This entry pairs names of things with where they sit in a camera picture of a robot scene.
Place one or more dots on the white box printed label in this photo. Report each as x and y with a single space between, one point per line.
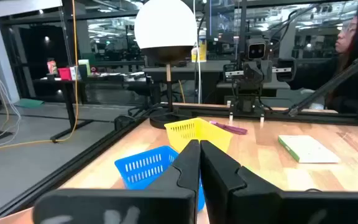
309 149

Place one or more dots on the grey desk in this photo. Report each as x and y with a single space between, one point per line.
179 74

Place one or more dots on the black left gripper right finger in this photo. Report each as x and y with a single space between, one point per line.
244 202

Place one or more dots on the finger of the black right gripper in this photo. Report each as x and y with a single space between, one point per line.
231 73
286 70

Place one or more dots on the small white box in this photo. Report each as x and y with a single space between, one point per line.
74 73

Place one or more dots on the blue plastic basket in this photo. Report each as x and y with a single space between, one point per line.
141 168

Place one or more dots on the pale green carton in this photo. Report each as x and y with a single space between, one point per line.
84 67

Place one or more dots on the black side table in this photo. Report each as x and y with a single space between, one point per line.
69 102

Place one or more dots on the yellow plastic basket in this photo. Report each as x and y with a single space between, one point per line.
194 130

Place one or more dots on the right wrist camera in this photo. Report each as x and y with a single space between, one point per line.
256 49

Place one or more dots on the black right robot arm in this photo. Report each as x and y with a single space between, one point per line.
247 102

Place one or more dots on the white bottle yellow label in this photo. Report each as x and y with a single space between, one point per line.
201 46

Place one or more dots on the black aluminium table frame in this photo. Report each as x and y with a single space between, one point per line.
73 164

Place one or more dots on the orange packet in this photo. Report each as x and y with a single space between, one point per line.
52 67

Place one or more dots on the green floor mat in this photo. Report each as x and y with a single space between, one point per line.
28 103

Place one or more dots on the white globe table lamp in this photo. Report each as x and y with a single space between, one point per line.
166 25

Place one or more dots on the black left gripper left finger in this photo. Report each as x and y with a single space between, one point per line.
166 202

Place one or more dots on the pink item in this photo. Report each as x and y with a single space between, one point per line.
232 128

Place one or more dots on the person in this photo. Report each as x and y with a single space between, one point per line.
346 40

